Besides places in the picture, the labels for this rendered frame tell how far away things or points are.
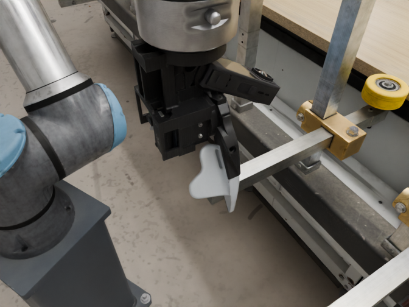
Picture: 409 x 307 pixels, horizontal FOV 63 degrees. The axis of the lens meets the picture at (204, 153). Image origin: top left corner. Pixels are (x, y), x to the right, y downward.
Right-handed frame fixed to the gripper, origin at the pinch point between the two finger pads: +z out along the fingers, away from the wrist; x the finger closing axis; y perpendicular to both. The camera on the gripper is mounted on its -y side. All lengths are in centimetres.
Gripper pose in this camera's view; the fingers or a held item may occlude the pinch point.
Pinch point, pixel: (207, 169)
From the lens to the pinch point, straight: 46.0
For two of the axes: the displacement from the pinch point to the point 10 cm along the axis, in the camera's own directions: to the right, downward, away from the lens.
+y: -8.8, 3.3, -3.3
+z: 0.0, 7.0, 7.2
